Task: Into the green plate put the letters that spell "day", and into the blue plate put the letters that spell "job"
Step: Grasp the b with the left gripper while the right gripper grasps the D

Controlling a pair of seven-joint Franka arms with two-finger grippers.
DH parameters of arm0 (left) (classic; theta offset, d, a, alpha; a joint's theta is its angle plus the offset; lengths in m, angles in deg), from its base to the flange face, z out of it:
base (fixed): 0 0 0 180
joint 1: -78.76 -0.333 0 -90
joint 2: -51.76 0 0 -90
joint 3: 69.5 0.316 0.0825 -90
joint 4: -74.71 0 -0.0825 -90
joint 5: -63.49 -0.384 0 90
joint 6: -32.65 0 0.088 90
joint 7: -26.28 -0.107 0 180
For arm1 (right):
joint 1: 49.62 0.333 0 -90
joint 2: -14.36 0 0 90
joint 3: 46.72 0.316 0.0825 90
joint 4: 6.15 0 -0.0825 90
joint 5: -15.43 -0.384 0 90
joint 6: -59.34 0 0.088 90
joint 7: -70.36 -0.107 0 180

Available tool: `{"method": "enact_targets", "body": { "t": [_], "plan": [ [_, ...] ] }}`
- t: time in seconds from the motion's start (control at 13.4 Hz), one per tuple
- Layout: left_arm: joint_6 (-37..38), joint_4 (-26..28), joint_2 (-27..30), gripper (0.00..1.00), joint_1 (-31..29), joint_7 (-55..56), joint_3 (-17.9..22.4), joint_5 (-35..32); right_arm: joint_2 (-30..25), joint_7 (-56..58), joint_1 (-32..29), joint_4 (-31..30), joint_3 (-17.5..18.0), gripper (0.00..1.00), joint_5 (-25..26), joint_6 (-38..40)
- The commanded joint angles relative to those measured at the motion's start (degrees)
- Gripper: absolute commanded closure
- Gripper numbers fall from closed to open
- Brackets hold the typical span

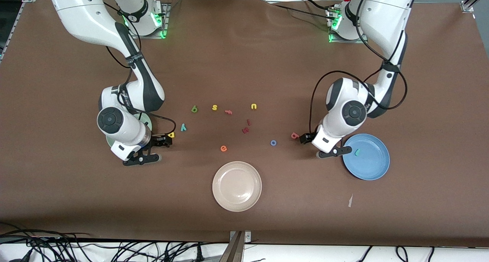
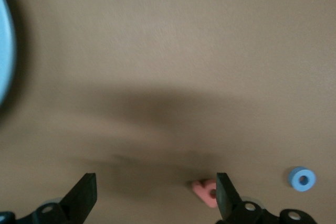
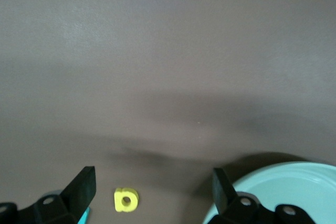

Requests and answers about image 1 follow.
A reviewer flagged pale green plate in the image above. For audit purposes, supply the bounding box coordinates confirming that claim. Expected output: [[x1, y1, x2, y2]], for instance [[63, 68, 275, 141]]
[[106, 115, 152, 149]]

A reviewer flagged blue plate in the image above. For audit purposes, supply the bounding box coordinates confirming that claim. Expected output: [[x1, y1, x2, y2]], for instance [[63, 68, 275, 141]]
[[342, 134, 390, 181]]

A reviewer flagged beige plate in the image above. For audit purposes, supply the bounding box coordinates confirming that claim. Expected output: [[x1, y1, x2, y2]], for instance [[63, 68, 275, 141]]
[[212, 161, 262, 212]]

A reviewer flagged grey metal bar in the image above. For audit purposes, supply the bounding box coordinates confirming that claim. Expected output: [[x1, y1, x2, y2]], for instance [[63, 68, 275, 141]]
[[220, 231, 246, 262]]

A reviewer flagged black cable with metal plug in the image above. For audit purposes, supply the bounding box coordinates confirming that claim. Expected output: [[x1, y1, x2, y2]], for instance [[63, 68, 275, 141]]
[[132, 107, 177, 136]]

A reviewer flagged long looping black cable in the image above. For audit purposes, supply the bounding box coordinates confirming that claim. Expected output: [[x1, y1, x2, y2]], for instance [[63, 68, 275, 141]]
[[103, 2, 142, 83]]

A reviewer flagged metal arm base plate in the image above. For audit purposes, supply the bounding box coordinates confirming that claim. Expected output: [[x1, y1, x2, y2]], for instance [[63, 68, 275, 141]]
[[327, 8, 369, 44], [127, 2, 169, 39]]

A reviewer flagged small metal bracket plate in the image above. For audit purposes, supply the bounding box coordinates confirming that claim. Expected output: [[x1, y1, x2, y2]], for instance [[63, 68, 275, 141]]
[[230, 231, 252, 243]]

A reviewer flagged thin black table cable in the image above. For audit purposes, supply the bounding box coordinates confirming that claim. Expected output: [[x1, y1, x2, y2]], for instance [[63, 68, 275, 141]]
[[273, 3, 337, 22]]

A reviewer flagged aluminium frame profile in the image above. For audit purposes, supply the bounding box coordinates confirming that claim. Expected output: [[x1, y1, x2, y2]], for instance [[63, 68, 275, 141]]
[[460, 0, 489, 13]]

